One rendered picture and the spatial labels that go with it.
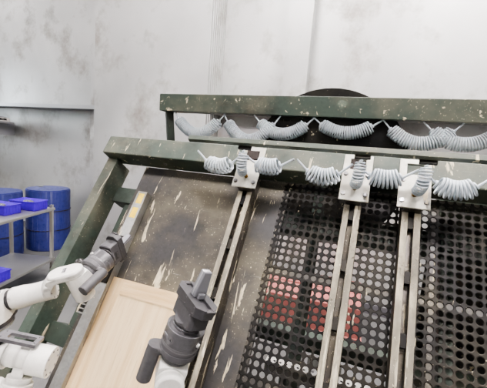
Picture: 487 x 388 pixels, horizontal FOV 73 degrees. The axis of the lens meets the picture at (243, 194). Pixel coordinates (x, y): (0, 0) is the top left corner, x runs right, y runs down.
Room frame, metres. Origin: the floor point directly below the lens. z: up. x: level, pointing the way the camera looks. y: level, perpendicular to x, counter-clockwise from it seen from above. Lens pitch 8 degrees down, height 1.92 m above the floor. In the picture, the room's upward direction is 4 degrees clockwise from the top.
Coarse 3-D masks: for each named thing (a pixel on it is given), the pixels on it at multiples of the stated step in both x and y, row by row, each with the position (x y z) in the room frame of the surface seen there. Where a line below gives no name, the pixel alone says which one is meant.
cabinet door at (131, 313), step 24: (120, 288) 1.23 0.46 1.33; (144, 288) 1.21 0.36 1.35; (120, 312) 1.18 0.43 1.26; (144, 312) 1.16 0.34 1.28; (168, 312) 1.13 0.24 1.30; (96, 336) 1.14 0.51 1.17; (120, 336) 1.12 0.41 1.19; (144, 336) 1.10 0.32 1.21; (96, 360) 1.09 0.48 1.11; (120, 360) 1.07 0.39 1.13; (72, 384) 1.06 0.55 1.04; (96, 384) 1.04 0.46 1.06; (120, 384) 1.02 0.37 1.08; (144, 384) 1.01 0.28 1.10
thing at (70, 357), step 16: (144, 192) 1.46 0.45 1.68; (144, 208) 1.44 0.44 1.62; (128, 224) 1.38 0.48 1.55; (112, 272) 1.27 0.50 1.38; (96, 288) 1.24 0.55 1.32; (96, 304) 1.20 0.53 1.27; (80, 320) 1.17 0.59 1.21; (80, 336) 1.13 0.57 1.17; (80, 352) 1.12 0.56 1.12; (64, 368) 1.08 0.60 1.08; (64, 384) 1.05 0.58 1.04
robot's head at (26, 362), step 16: (0, 352) 0.65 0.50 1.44; (16, 352) 0.66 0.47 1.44; (32, 352) 0.66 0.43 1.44; (48, 352) 0.67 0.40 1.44; (0, 368) 0.65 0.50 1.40; (16, 368) 0.65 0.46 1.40; (32, 368) 0.64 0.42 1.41; (48, 368) 0.67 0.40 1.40; (16, 384) 0.64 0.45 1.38; (32, 384) 0.66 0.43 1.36
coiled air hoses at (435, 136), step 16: (192, 128) 1.91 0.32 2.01; (208, 128) 1.86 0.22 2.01; (224, 128) 1.86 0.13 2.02; (272, 128) 1.74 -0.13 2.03; (288, 128) 1.71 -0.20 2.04; (304, 128) 1.68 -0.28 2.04; (320, 128) 1.66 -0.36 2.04; (336, 128) 1.63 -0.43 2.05; (352, 128) 1.64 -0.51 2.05; (368, 128) 1.58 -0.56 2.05; (400, 128) 1.54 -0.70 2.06; (448, 128) 1.47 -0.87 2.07; (400, 144) 1.53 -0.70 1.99; (416, 144) 1.49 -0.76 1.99; (432, 144) 1.47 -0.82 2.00; (448, 144) 1.45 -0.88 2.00; (464, 144) 1.43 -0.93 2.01; (480, 144) 1.46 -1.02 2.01
